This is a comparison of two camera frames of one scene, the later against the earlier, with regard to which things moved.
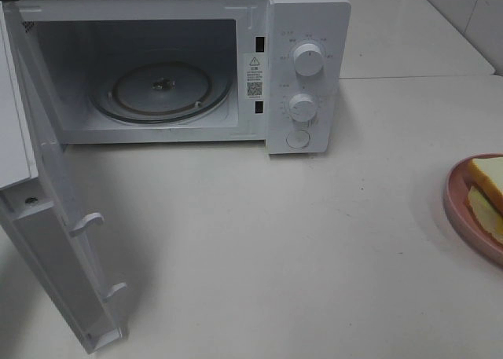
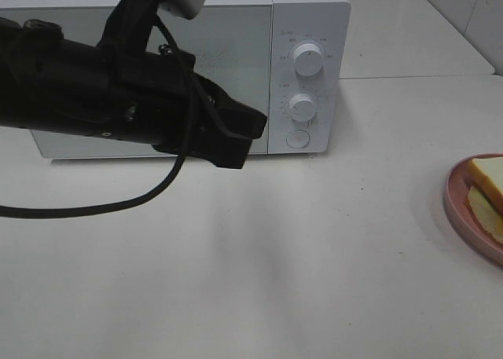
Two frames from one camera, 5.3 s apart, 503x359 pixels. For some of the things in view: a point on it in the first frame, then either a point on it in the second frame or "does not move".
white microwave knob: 302,108 does not move
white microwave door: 41,218 → 231,41
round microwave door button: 298,138 does not move
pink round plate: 460,217 does not move
